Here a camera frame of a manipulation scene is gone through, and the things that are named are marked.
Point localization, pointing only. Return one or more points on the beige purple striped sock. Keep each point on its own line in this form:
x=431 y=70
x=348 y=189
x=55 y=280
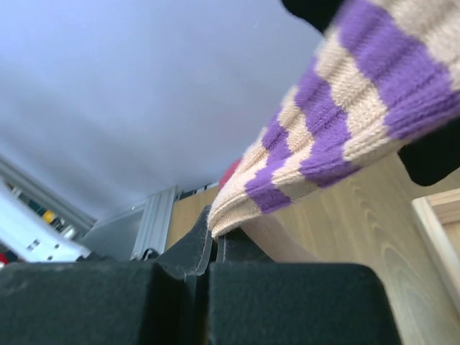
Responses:
x=386 y=74

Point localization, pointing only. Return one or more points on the wooden rack frame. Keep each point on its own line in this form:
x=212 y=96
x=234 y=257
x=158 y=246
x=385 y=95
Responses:
x=433 y=213

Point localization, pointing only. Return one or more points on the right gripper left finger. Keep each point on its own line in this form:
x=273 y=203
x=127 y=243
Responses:
x=101 y=301

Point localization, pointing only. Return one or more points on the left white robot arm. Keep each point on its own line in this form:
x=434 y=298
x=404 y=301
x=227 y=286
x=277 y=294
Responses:
x=30 y=237

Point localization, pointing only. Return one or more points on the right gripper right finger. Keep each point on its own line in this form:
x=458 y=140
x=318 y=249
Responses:
x=254 y=300

